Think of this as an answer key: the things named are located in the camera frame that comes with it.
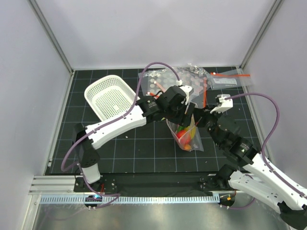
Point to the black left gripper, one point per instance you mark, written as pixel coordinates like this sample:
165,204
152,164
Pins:
184,119

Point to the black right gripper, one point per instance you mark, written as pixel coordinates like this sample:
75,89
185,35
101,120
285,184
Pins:
201,115

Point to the yellow toy lemon slice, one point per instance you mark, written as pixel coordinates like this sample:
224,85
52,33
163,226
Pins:
190,133

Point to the red toy strawberry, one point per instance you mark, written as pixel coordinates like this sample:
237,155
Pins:
181,133

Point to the pink zipper clear bag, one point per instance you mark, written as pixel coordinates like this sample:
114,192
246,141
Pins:
195,143

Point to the orange maroon toy steak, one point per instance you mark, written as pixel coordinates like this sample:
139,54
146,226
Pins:
187,147

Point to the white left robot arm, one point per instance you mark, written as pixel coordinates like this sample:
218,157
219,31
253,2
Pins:
89,139

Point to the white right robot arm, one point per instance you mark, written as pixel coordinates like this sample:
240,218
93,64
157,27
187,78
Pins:
250,172

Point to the orange zipper clear bag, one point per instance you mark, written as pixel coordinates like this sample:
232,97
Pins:
197,90

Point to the pink dotted zip bag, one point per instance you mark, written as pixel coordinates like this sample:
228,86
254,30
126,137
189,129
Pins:
188,73

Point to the far labelled orange zip bag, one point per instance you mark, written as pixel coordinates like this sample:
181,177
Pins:
229,79

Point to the black cutting mat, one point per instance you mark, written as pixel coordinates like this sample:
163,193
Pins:
147,149

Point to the white perforated plastic basket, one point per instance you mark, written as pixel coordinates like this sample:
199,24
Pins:
109,96

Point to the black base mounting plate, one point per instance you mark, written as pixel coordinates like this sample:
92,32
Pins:
160,184

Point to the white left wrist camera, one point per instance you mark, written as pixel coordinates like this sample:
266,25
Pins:
188,90

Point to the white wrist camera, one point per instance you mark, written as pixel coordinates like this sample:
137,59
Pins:
223,104
188,90

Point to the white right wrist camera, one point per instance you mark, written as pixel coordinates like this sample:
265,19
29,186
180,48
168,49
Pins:
223,104

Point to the aluminium frame post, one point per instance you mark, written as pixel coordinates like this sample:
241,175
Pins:
261,32
46,27

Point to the left aluminium frame post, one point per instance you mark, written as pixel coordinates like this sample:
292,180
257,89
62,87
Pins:
46,27

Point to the slotted metal cable duct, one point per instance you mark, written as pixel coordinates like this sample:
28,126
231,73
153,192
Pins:
94,199

